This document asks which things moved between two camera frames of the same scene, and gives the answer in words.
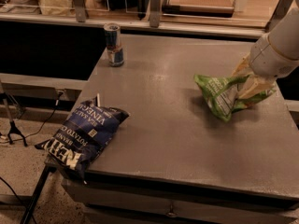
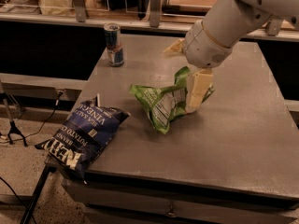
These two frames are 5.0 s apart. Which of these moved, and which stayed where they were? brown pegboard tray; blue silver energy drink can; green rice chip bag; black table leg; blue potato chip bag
Moved: green rice chip bag
Stayed: black table leg; brown pegboard tray; blue silver energy drink can; blue potato chip bag
